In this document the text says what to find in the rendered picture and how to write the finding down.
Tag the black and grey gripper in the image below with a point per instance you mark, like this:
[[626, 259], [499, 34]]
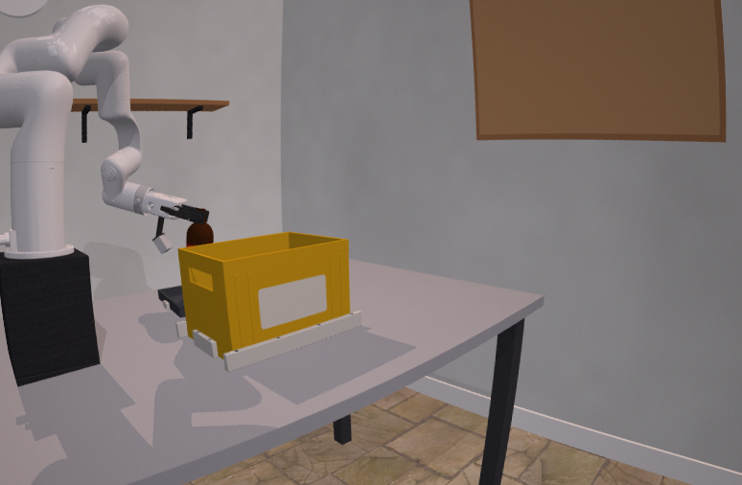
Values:
[[165, 206]]

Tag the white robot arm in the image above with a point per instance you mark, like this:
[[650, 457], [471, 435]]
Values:
[[40, 103]]

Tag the yellow storage crate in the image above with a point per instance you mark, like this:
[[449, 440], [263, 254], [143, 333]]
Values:
[[292, 282]]

